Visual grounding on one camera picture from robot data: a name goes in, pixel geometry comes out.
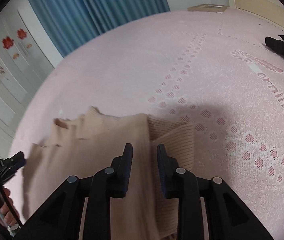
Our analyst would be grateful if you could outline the pink bed mattress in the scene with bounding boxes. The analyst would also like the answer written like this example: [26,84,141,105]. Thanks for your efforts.
[7,9,284,239]

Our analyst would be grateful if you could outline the white wardrobe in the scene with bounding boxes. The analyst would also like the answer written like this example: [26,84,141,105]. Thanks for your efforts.
[0,0,63,158]

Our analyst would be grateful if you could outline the pink knit sweater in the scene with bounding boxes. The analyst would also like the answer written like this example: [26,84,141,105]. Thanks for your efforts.
[22,107,194,239]

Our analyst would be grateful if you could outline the blue curtain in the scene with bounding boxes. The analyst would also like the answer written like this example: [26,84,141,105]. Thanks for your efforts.
[28,0,169,57]

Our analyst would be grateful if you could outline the person's left hand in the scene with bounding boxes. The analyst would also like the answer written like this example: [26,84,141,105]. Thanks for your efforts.
[0,187,20,228]

